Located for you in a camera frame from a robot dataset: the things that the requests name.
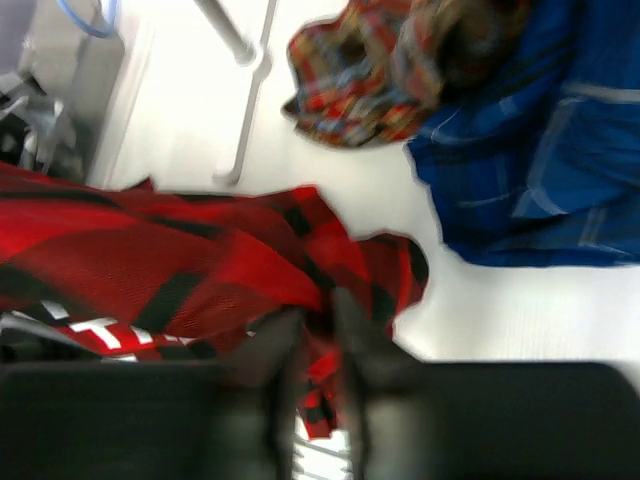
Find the blue shirt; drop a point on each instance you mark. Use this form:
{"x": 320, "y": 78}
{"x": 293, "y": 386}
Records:
{"x": 540, "y": 166}

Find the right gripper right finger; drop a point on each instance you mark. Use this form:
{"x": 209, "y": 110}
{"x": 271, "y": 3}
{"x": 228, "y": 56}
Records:
{"x": 387, "y": 414}

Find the red black plaid shirt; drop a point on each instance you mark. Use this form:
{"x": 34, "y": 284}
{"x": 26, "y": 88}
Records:
{"x": 143, "y": 275}

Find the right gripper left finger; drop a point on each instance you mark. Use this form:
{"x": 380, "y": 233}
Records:
{"x": 259, "y": 406}

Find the clothes rack metal white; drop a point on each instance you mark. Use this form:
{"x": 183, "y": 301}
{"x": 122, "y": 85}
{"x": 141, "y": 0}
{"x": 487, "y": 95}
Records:
{"x": 251, "y": 65}

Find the clear plastic bin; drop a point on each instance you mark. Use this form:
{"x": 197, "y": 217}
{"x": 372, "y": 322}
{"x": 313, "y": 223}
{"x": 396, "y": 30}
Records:
{"x": 98, "y": 80}

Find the brown plaid shirt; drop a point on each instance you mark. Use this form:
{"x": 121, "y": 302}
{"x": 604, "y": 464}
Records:
{"x": 374, "y": 73}

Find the light blue wire hanger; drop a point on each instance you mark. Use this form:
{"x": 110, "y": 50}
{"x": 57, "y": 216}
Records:
{"x": 103, "y": 23}

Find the black white plaid shirt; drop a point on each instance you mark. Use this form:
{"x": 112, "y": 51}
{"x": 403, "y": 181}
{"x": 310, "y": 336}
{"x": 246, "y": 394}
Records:
{"x": 36, "y": 131}

